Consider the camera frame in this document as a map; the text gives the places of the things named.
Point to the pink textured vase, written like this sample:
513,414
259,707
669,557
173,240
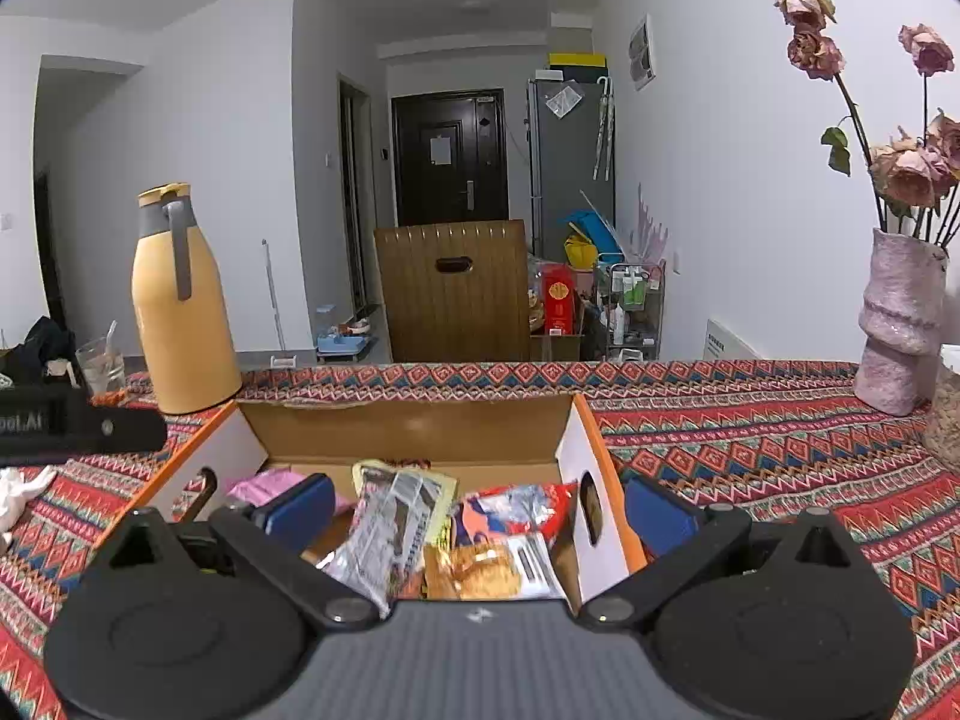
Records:
896,315

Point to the orange cardboard box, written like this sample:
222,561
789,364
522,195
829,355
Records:
420,427

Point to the silver snack packet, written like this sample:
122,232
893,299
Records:
390,532

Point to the red gift box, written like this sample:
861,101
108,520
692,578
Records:
559,300

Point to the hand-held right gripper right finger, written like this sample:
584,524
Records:
660,514

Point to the drinking glass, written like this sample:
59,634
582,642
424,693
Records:
101,371

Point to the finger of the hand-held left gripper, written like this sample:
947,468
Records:
124,431

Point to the black entrance door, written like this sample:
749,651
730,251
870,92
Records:
450,165

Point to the yellow bag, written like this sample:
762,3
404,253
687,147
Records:
579,251

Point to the yellow thermos jug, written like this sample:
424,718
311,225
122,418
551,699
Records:
184,315

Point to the clear seed container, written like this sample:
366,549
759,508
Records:
945,420

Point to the green bottle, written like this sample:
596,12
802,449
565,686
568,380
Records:
634,292

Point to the grey interior door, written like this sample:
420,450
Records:
352,202

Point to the brown cardboard carton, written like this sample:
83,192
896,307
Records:
555,347

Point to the blue board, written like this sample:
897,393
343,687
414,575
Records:
592,229

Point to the blue pet tray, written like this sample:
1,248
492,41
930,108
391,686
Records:
345,343

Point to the pink feather sticks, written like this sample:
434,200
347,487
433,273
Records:
652,229

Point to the yellow box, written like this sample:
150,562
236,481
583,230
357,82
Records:
577,60

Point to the pink snack packet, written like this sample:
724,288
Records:
253,484

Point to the patterned red tablecloth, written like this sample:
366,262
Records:
750,450

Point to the orange white snack packet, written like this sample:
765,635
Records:
480,570

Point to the wooden chair back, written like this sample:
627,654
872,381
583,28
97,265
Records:
450,307

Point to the red snack packet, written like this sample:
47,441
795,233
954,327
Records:
510,510

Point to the black bag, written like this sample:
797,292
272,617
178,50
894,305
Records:
45,345

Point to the white cloth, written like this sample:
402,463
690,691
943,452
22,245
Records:
19,499

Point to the white pole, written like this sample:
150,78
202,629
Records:
274,300

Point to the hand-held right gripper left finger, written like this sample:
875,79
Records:
300,510

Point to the white umbrella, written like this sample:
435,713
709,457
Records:
604,127

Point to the dried rose bouquet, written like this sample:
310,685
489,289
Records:
911,172

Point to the grey refrigerator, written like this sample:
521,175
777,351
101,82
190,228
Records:
570,180

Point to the clear pouch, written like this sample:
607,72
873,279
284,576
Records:
564,99

